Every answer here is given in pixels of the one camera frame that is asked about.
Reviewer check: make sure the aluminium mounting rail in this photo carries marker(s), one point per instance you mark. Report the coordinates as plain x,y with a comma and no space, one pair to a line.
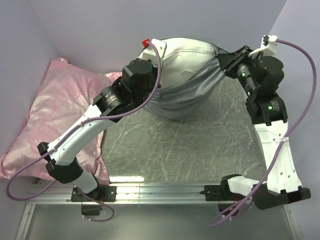
138,193

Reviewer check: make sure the white pillow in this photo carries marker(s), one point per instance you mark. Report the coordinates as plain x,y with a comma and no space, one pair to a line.
184,59

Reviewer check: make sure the left black controller box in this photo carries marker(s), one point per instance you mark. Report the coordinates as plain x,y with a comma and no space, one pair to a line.
91,210

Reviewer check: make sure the grey pillowcase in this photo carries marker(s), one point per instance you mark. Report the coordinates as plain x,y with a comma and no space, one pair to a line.
180,101

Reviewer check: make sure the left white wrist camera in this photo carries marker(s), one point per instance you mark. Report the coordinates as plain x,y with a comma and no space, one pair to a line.
152,49

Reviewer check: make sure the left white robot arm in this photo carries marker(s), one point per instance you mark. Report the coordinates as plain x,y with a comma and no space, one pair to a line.
129,92

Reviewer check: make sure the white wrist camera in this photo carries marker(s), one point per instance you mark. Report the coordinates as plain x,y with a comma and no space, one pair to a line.
152,49
268,46

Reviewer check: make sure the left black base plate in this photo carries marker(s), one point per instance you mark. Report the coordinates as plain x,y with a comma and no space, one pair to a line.
104,193

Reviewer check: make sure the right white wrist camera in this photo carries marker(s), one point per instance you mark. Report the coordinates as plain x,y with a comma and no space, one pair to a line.
268,46

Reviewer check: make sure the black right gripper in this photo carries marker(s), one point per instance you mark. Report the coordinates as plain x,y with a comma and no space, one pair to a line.
229,61

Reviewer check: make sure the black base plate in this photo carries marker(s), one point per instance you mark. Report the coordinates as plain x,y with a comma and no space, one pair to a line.
104,193
216,193

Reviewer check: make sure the right controller board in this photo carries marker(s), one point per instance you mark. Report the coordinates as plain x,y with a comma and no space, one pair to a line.
225,208

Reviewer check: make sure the pink floral pillow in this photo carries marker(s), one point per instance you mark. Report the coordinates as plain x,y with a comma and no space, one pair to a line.
63,97

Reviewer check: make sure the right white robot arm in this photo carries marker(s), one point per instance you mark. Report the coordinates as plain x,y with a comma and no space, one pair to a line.
260,75

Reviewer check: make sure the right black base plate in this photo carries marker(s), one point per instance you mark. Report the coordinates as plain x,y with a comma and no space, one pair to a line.
216,193

